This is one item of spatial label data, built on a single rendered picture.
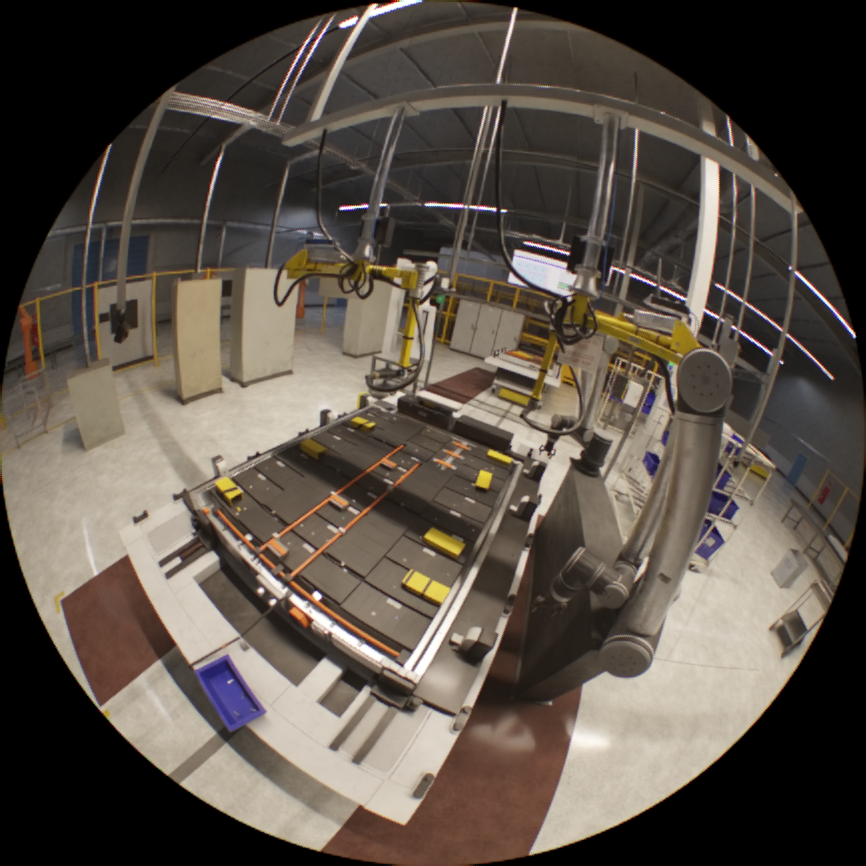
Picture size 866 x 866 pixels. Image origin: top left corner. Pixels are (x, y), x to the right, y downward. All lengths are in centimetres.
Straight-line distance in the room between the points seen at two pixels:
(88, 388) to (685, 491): 512
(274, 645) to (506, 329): 1034
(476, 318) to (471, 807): 1122
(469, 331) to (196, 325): 881
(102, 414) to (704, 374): 518
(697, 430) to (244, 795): 240
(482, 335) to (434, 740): 1062
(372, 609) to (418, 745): 51
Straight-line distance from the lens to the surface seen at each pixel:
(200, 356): 520
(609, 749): 248
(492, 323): 1065
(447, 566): 118
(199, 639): 128
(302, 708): 111
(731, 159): 210
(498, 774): 207
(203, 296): 509
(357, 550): 116
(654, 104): 1168
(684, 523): 83
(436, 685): 110
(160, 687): 231
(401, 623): 102
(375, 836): 201
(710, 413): 76
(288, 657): 123
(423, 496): 144
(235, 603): 137
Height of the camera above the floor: 192
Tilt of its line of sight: 27 degrees down
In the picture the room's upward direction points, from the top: 12 degrees clockwise
